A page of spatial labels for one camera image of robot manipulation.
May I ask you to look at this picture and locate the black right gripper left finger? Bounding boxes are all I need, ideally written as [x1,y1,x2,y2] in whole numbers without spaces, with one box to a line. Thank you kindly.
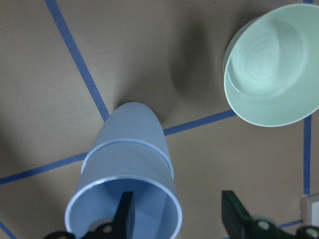
[47,191,133,239]

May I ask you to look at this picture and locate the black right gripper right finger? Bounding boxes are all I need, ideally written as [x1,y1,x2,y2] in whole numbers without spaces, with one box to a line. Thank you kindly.
[221,190,319,239]

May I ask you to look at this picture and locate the blue cup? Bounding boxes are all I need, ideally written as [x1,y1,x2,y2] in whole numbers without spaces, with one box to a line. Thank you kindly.
[81,102,174,175]
[64,138,183,239]

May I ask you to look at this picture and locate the mint green bowl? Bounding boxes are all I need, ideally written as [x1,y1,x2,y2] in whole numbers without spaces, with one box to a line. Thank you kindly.
[223,3,319,127]

